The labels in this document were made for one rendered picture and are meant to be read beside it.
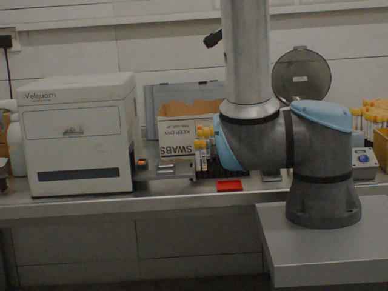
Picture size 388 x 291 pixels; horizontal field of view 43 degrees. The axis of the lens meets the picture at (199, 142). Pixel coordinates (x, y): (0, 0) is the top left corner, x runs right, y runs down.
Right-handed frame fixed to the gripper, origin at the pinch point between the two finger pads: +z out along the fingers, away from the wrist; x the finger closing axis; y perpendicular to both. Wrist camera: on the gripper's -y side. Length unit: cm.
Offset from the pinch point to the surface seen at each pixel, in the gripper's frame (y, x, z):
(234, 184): -2.4, -8.5, 26.3
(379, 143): 39.4, 0.6, 19.7
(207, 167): -9.7, 1.9, 24.2
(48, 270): -80, 53, 82
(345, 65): 45, 54, 3
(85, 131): -40.8, -10.3, 8.7
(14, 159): -69, 11, 21
